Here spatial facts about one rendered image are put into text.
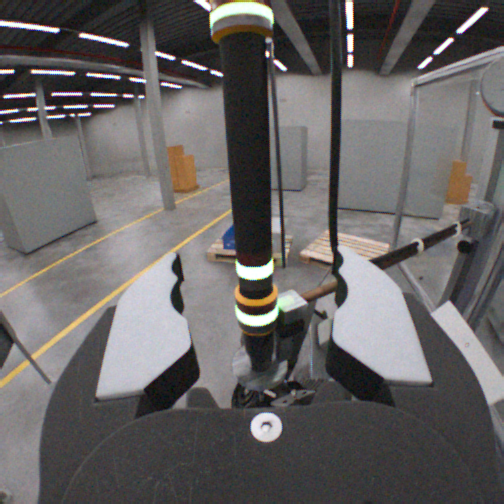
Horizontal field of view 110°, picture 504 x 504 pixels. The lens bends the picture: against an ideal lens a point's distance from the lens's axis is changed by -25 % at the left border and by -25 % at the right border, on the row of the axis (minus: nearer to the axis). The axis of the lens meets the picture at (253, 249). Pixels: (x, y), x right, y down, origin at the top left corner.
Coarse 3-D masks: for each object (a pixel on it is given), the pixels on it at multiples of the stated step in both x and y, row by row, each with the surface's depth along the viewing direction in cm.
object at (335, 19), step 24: (336, 0) 14; (336, 24) 15; (336, 48) 16; (336, 72) 17; (336, 96) 18; (336, 120) 19; (336, 144) 20; (336, 168) 21; (336, 192) 22; (336, 216) 24; (336, 240) 25
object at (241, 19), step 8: (232, 16) 12; (240, 16) 11; (248, 16) 12; (256, 16) 12; (216, 24) 12; (224, 24) 12; (232, 24) 12; (240, 24) 12; (256, 24) 12; (264, 24) 12; (272, 24) 13; (272, 32) 13
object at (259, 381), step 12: (300, 300) 26; (288, 312) 25; (300, 312) 26; (288, 324) 26; (300, 324) 26; (276, 336) 27; (288, 336) 26; (240, 348) 31; (276, 348) 28; (288, 348) 27; (240, 360) 29; (276, 360) 29; (240, 372) 27; (252, 372) 27; (264, 372) 27; (276, 372) 27; (252, 384) 26; (264, 384) 26; (276, 384) 26
